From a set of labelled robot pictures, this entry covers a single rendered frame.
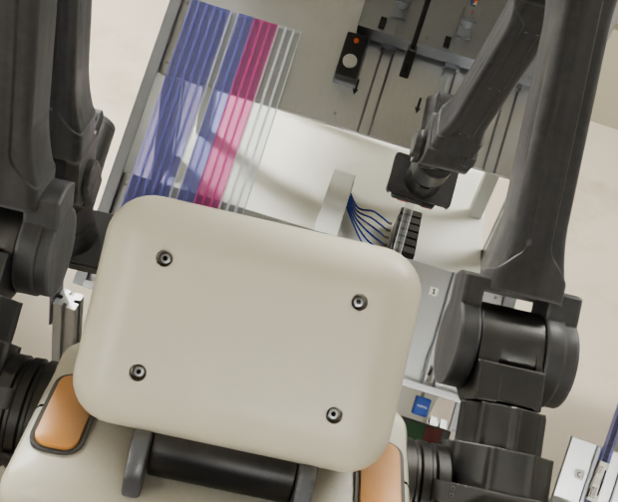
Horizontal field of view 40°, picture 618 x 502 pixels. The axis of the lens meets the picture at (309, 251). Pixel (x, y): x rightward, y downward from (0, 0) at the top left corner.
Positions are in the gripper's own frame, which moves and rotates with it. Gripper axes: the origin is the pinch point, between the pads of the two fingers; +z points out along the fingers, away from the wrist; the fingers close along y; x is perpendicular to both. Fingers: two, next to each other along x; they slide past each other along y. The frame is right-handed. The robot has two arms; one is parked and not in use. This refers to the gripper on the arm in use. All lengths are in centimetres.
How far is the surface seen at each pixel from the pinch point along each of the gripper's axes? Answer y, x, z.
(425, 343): -8.6, 22.5, 3.4
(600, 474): -37, 36, -8
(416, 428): -11.0, 36.1, 5.5
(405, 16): 9.5, -26.5, -7.2
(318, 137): 19, -26, 60
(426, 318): -7.7, 18.6, 3.1
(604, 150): -93, -105, 200
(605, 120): -95, -124, 212
